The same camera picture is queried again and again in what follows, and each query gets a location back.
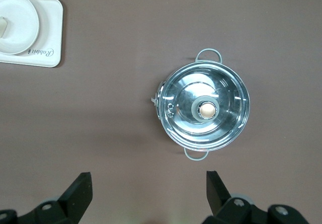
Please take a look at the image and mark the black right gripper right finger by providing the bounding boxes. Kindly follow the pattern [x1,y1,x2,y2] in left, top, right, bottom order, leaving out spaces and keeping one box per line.
[202,170,311,224]

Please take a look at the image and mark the steel electric cooking pot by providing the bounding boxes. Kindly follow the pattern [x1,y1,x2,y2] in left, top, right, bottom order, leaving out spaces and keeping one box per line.
[150,48,251,162]

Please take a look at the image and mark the cream rabbit print tray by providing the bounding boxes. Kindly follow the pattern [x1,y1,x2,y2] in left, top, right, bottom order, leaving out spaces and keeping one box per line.
[0,0,64,69]

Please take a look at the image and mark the glass pot lid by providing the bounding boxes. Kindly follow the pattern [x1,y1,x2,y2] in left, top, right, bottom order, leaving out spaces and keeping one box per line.
[158,60,251,151]

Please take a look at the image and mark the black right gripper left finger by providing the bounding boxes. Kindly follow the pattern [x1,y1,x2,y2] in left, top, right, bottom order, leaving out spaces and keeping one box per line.
[0,172,93,224]

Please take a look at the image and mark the brown table cover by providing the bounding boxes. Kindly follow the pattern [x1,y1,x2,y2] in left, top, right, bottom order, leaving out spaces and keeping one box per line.
[0,0,322,224]

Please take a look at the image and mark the white round bowl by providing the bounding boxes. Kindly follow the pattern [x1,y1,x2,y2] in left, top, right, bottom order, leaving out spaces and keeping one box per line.
[0,0,41,55]

